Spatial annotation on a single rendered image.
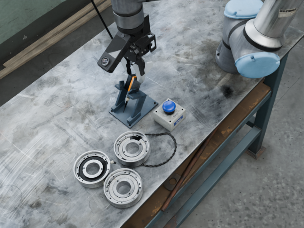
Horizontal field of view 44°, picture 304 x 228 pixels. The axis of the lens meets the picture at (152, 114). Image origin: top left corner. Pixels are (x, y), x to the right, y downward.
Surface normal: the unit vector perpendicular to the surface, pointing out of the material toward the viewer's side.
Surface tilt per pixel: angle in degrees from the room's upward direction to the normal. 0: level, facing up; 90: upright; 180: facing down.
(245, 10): 8
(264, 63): 97
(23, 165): 0
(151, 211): 0
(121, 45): 31
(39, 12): 90
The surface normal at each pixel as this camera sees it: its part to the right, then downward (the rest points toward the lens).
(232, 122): -0.08, -0.59
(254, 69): 0.05, 0.87
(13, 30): 0.73, 0.51
